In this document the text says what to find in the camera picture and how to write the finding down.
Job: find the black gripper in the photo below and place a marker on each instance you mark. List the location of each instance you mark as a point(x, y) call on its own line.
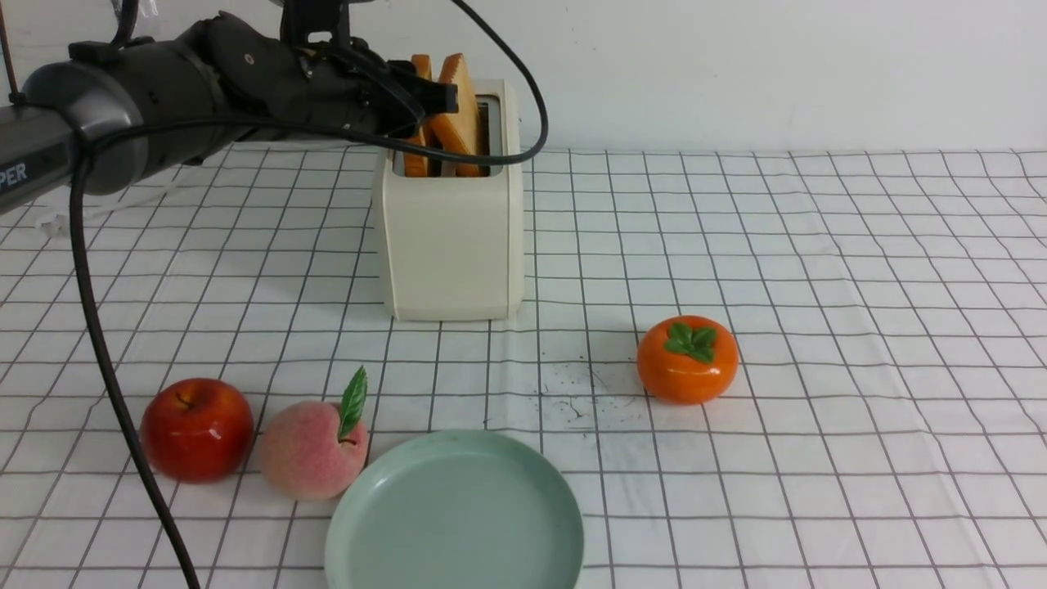
point(252, 75)

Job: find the toast slice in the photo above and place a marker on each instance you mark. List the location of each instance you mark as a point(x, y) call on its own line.
point(421, 166)
point(460, 132)

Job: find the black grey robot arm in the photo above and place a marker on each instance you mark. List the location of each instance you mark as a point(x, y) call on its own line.
point(129, 83)

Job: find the cream white toaster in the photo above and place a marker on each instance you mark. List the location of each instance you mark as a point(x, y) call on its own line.
point(451, 249)

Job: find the pink peach with leaf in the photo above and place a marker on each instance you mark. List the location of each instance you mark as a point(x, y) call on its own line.
point(314, 450)

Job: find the orange persimmon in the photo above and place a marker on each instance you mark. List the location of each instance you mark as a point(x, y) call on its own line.
point(687, 360)

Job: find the red apple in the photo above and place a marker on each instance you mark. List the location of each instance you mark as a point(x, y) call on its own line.
point(197, 430)

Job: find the light green plate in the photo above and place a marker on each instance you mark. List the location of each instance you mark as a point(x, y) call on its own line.
point(457, 509)

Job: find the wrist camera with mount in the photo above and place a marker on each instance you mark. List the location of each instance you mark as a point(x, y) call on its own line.
point(300, 19)

